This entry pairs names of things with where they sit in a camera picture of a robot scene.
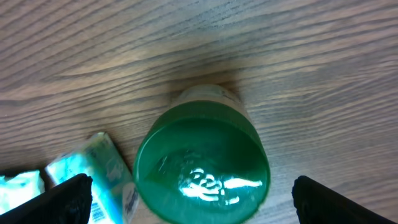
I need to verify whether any teal tissue pack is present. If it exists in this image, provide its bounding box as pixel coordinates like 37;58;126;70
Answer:
45;132;139;224

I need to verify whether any white green snack package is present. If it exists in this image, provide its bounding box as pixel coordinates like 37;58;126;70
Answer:
0;170;45;215

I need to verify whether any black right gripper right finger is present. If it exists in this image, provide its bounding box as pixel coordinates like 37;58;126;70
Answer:
292;175;395;224

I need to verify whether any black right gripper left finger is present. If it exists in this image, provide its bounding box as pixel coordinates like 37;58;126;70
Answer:
1;174;93;224

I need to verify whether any green lid white jar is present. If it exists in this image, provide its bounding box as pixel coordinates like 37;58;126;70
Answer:
134;84;271;223

